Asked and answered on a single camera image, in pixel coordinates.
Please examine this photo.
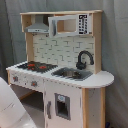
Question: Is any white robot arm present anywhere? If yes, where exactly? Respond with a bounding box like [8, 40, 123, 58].
[0, 77, 37, 128]

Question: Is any wooden toy kitchen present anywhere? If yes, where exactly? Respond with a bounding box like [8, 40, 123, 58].
[7, 10, 114, 128]

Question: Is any grey toy sink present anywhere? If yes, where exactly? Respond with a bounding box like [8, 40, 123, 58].
[52, 67, 92, 81]

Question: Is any black toy faucet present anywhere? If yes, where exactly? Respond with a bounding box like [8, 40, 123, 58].
[76, 50, 94, 70]

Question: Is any black toy stovetop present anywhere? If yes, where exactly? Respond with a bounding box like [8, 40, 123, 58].
[19, 61, 56, 73]

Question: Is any right red stove knob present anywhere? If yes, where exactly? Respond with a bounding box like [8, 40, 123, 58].
[31, 81, 37, 87]

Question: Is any red stove knob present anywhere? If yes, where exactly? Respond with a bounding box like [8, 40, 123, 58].
[31, 81, 37, 87]
[13, 76, 18, 82]

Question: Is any white microwave cabinet door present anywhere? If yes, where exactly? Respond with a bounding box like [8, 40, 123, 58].
[48, 14, 92, 38]

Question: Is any grey range hood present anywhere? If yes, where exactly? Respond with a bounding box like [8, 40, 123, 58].
[24, 15, 49, 33]

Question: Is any left red stove knob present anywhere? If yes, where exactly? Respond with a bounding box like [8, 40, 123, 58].
[13, 76, 18, 82]

